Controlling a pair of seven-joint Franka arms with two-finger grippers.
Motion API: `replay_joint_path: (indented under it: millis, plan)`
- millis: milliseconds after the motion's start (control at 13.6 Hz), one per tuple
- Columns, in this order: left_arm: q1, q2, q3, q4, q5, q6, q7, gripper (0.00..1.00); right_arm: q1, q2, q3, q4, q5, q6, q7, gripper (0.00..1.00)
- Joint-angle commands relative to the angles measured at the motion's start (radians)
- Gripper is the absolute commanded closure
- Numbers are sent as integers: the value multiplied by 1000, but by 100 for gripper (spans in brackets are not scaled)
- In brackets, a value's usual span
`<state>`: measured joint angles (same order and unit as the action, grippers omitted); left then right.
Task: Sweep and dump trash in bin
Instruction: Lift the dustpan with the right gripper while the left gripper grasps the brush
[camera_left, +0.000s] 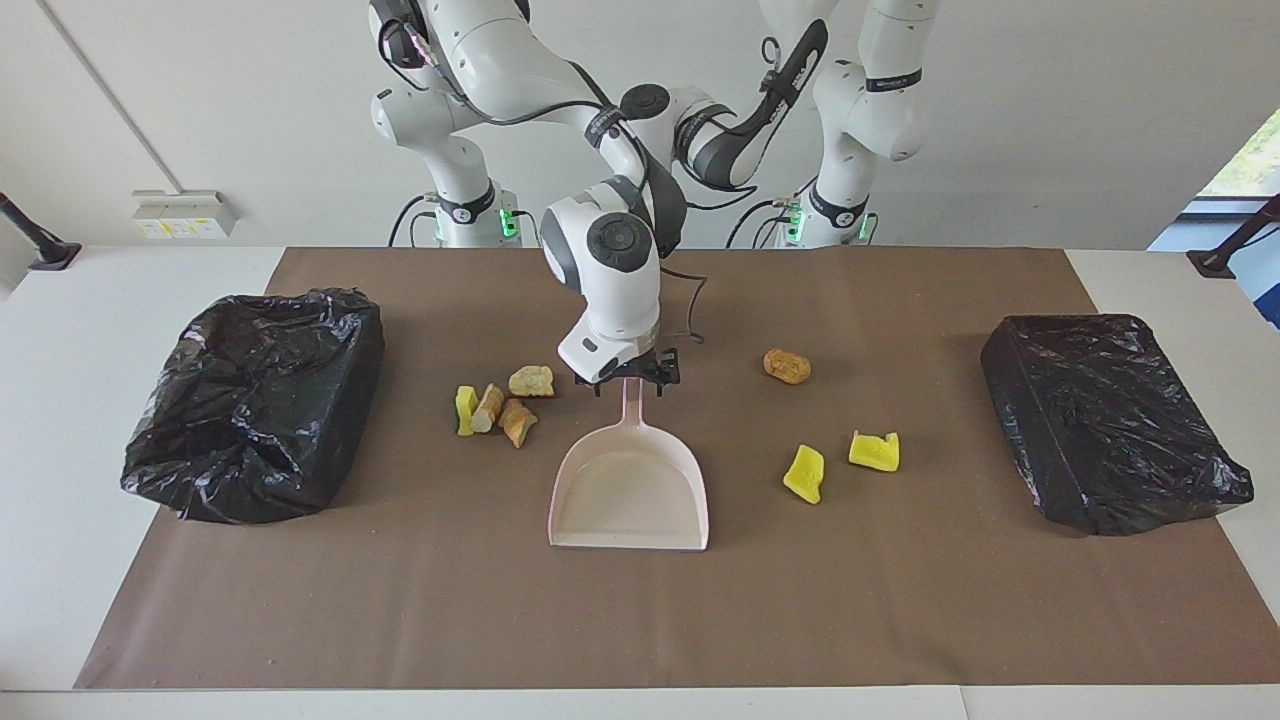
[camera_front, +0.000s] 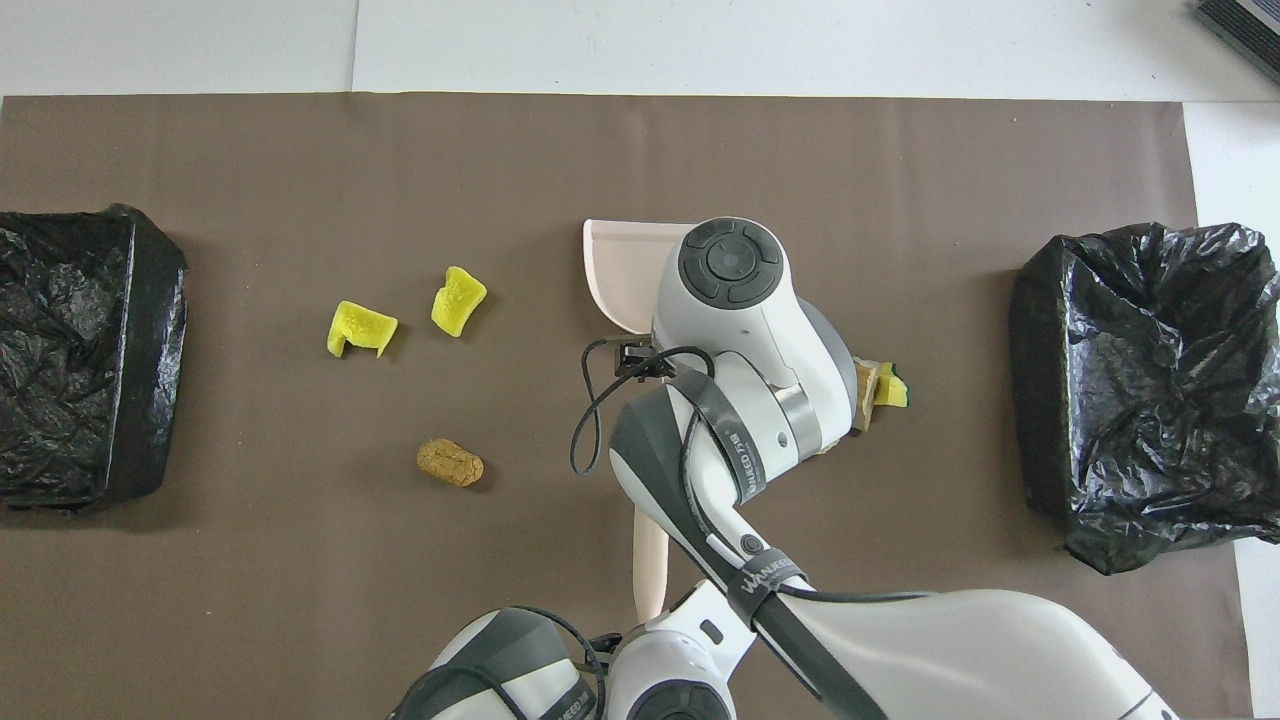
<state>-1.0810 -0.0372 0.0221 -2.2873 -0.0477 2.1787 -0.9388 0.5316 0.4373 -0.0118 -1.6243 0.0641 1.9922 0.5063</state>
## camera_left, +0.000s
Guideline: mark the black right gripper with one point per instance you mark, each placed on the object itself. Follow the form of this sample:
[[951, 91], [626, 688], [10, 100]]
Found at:
[[660, 362]]

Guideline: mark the round pale bread chunk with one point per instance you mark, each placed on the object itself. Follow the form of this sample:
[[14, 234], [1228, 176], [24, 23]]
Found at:
[[532, 381]]

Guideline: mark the pale pink plastic dustpan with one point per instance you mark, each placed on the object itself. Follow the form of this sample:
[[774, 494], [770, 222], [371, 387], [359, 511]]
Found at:
[[630, 490]]

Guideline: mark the orange crust ridged bread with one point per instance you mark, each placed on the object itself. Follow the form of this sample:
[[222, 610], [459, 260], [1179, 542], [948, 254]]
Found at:
[[517, 422]]

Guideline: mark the pale bread slice piece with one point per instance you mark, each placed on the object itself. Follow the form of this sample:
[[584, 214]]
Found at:
[[489, 405]]

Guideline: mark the brown potato shaped sponge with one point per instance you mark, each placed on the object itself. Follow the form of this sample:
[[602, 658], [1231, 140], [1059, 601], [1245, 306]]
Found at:
[[787, 366]]

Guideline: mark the small yellow green sponge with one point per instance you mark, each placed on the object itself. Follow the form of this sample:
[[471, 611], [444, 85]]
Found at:
[[465, 410]]

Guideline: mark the yellow wedge sponge piece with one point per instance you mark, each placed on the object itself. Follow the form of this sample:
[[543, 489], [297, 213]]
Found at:
[[805, 475]]

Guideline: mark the yellow notched sponge piece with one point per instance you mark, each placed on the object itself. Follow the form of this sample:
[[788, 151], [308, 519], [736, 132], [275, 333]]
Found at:
[[872, 453]]

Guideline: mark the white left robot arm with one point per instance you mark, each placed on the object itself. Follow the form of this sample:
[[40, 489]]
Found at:
[[870, 110]]

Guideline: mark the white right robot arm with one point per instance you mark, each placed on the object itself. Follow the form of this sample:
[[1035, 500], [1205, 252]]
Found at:
[[610, 260]]

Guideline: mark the crumpled black bag bin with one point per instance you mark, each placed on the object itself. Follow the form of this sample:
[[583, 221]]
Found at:
[[250, 420]]

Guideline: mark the smooth black bag bin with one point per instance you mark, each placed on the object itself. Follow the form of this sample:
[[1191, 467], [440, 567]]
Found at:
[[1100, 420]]

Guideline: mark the base box green light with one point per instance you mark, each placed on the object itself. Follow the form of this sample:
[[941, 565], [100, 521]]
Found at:
[[796, 225], [508, 222]]

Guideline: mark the brown paper table mat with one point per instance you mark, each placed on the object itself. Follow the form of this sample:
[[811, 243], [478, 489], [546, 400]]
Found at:
[[640, 620]]

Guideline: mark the black stand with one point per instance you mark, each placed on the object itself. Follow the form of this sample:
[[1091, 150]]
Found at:
[[1215, 262], [50, 252]]

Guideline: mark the window with green view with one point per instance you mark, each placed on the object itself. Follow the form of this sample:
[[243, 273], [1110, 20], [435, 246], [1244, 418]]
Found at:
[[1255, 160]]

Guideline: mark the white wall socket box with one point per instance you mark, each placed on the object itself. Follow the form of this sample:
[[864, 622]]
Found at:
[[185, 212]]

